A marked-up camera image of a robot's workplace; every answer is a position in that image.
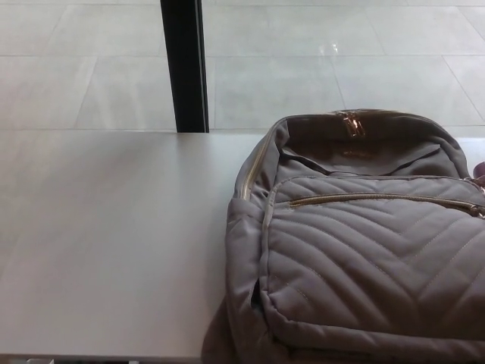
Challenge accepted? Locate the grey quilted backpack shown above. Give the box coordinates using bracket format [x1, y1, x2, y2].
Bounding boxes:
[224, 109, 485, 364]

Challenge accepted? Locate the black window frame post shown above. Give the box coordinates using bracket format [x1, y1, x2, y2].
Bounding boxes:
[159, 0, 210, 133]

